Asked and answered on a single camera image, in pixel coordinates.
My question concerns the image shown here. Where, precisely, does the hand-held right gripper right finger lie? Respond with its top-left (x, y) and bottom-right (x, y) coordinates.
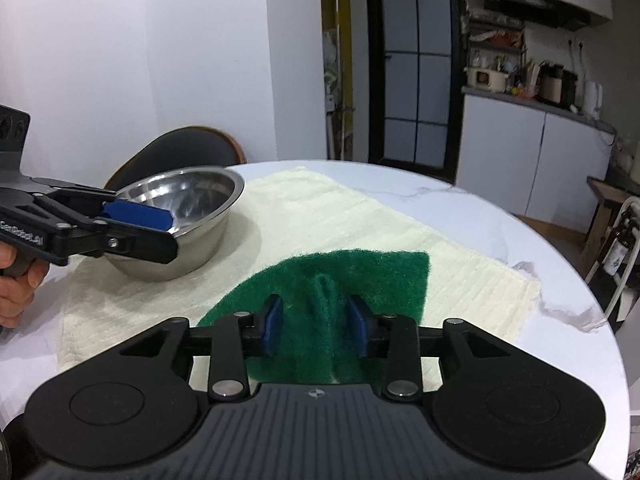
top-left (345, 293), bottom-right (567, 403)

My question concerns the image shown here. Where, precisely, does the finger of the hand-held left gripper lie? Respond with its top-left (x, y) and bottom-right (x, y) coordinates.
top-left (31, 176), bottom-right (174, 234)
top-left (56, 219), bottom-right (179, 267)

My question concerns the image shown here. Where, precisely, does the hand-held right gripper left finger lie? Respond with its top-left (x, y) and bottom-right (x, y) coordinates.
top-left (64, 293), bottom-right (286, 403)

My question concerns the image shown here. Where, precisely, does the green scouring pad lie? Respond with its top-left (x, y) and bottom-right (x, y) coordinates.
top-left (194, 248), bottom-right (431, 387)

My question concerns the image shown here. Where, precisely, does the stainless steel bowl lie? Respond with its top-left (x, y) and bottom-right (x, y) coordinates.
top-left (107, 165), bottom-right (246, 282)

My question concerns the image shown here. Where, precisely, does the person's left hand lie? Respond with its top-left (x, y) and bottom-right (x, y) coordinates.
top-left (0, 246), bottom-right (52, 329)

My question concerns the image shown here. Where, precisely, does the black chair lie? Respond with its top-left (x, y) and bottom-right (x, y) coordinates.
top-left (102, 125), bottom-right (247, 192)

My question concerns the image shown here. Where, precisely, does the cream towel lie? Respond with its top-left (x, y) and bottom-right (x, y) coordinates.
top-left (59, 166), bottom-right (544, 392)

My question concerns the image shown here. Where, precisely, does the white base cabinet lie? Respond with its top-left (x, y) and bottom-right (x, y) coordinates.
top-left (454, 87), bottom-right (617, 234)

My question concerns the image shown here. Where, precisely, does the dark glass bottle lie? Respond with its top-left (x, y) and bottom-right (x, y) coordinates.
top-left (602, 219), bottom-right (632, 277)

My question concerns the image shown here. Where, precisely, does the black framed glass door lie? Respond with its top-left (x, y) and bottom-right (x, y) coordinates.
top-left (366, 0), bottom-right (467, 184)

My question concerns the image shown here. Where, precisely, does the white rice cooker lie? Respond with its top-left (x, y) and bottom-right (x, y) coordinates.
top-left (465, 66), bottom-right (509, 93)

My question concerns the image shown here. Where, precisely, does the wooden side table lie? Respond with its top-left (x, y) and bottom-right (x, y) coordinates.
top-left (581, 176), bottom-right (640, 262)

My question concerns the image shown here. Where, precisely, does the black kitchen appliance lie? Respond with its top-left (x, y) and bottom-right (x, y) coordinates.
top-left (537, 61), bottom-right (579, 107)

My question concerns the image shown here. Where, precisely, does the metal kitchen rack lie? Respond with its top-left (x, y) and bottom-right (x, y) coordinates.
top-left (464, 14), bottom-right (527, 87)

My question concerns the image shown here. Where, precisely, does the white electric kettle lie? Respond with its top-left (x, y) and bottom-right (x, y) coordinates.
top-left (583, 80), bottom-right (604, 118)

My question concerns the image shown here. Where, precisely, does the black range hood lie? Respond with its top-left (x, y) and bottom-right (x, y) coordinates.
top-left (483, 0), bottom-right (592, 29)

